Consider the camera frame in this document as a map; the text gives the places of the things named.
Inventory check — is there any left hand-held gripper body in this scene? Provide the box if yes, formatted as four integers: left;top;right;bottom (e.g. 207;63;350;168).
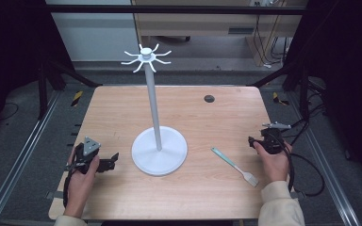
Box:
64;136;108;175

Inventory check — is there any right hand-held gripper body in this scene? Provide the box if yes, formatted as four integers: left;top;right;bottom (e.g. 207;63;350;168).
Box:
258;121;292;155

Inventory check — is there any person's right hand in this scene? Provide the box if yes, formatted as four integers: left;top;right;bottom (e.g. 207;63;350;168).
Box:
253;140;293;186

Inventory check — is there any person's left hand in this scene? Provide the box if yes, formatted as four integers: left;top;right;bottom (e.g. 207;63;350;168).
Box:
63;147;101;219

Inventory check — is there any yellow black floor tape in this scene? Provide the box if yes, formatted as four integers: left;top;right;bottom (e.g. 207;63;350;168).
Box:
70;89;85;108
271;91;290;106

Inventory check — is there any white hook stand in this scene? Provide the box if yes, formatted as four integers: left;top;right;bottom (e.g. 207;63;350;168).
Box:
121;42;189;177

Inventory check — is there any white cabinet panel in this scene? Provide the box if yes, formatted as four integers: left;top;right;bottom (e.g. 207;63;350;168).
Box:
44;0;140;62

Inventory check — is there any black curtain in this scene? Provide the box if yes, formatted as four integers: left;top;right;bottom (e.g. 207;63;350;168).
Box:
290;0;362;186
0;0;55;144

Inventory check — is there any wooden background desk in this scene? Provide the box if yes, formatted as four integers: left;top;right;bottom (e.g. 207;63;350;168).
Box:
131;0;309;68

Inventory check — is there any fork with teal handle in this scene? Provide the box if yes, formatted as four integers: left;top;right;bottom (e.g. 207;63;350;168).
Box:
210;147;260;188

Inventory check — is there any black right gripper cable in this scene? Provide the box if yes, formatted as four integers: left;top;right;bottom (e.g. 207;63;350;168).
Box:
268;127;326;198

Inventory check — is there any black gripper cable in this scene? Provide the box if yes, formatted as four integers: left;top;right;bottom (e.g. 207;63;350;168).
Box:
62;169;77;209
268;127;326;198

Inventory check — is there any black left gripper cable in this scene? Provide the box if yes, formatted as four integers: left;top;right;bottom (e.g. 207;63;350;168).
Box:
62;169;77;209

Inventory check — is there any black frame strut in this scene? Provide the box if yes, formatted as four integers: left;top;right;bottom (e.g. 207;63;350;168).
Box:
250;60;311;121
37;59;104;121

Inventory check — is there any metal floor rail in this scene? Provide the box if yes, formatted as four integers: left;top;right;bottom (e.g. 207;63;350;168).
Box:
0;89;63;226
287;92;362;226

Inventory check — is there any bundle of background cables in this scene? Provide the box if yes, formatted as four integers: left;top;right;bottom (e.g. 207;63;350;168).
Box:
252;14;292;69

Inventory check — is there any black frame crossbeam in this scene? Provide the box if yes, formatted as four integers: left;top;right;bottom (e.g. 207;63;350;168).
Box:
45;4;307;16

